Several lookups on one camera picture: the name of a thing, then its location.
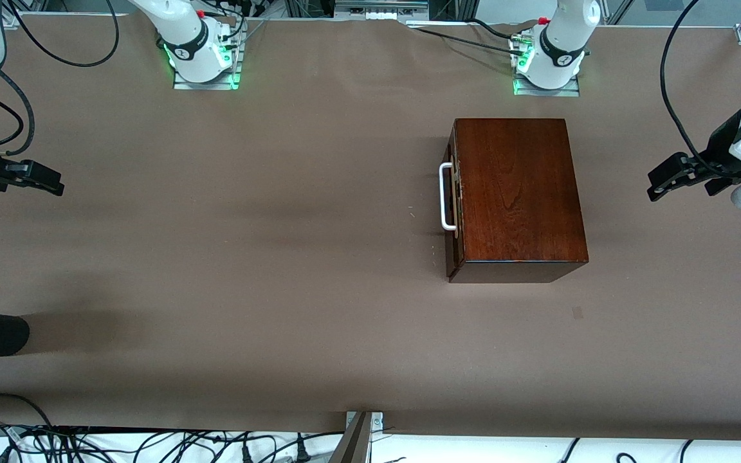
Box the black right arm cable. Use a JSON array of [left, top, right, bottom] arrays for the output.
[[5, 0, 120, 68]]

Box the black cable bundle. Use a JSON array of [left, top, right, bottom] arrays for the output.
[[206, 0, 270, 49]]

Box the wooden drawer with white handle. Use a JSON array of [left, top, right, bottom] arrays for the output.
[[440, 123, 466, 261]]

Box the dark grey post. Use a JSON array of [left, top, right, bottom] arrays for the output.
[[329, 412, 373, 463]]

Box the black base cable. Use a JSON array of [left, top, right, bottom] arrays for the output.
[[470, 18, 529, 41], [409, 26, 526, 57]]

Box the black cable tangle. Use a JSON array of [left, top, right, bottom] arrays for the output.
[[0, 392, 345, 463]]

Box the small metal bracket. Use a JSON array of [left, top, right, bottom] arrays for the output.
[[345, 412, 385, 431]]

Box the brown table cover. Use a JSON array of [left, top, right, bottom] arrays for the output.
[[0, 13, 741, 443]]

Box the dark brown wooden cabinet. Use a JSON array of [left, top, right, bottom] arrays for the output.
[[446, 118, 589, 284]]

